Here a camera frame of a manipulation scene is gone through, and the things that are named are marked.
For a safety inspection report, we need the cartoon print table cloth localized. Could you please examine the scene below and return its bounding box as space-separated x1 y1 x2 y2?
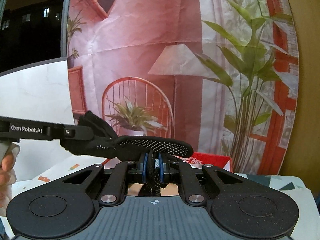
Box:
7 155 312 239

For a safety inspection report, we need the person's left hand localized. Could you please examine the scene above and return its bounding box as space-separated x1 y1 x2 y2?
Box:
1 141 20 217

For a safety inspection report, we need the printed living room backdrop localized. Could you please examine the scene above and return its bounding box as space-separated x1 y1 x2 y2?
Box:
67 0 298 174

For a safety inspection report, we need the red strawberry cardboard box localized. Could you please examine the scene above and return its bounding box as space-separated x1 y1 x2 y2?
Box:
103 151 234 173

